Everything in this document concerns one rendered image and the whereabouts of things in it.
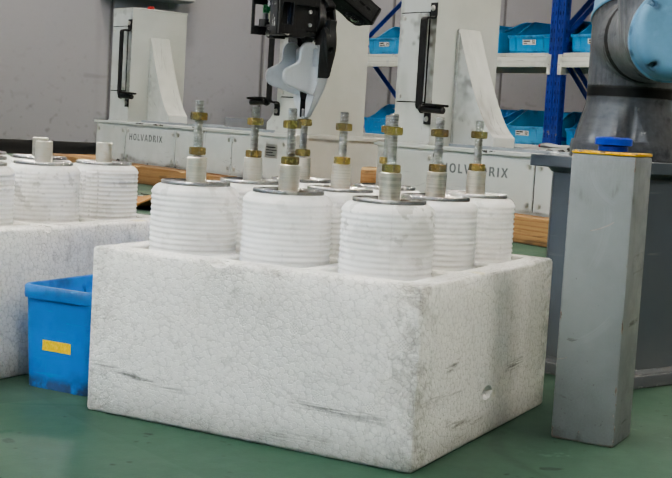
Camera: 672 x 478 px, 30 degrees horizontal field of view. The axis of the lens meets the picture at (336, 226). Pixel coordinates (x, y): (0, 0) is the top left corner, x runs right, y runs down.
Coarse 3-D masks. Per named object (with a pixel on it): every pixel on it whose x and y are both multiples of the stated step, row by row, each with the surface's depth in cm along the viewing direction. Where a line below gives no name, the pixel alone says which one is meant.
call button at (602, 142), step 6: (600, 138) 134; (606, 138) 134; (612, 138) 134; (618, 138) 134; (624, 138) 134; (600, 144) 134; (606, 144) 134; (612, 144) 134; (618, 144) 134; (624, 144) 134; (630, 144) 134; (606, 150) 134; (612, 150) 134; (618, 150) 134; (624, 150) 134
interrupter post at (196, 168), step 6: (192, 156) 138; (192, 162) 137; (198, 162) 137; (204, 162) 137; (186, 168) 138; (192, 168) 137; (198, 168) 137; (204, 168) 137; (186, 174) 137; (192, 174) 137; (198, 174) 137; (204, 174) 137; (186, 180) 137; (192, 180) 137; (198, 180) 137; (204, 180) 137
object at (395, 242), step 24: (360, 216) 123; (384, 216) 123; (408, 216) 123; (432, 216) 125; (360, 240) 124; (384, 240) 123; (408, 240) 123; (432, 240) 127; (360, 264) 124; (384, 264) 123; (408, 264) 123
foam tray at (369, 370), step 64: (128, 256) 133; (192, 256) 131; (512, 256) 152; (128, 320) 134; (192, 320) 130; (256, 320) 126; (320, 320) 123; (384, 320) 119; (448, 320) 124; (512, 320) 140; (128, 384) 134; (192, 384) 130; (256, 384) 126; (320, 384) 123; (384, 384) 120; (448, 384) 125; (512, 384) 143; (320, 448) 123; (384, 448) 120; (448, 448) 127
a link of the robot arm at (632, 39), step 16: (624, 0) 157; (640, 0) 154; (656, 0) 151; (624, 16) 157; (640, 16) 152; (656, 16) 152; (608, 32) 164; (624, 32) 157; (640, 32) 152; (656, 32) 152; (608, 48) 165; (624, 48) 158; (640, 48) 153; (656, 48) 153; (624, 64) 161; (640, 64) 155; (656, 64) 154; (640, 80) 164; (656, 80) 158
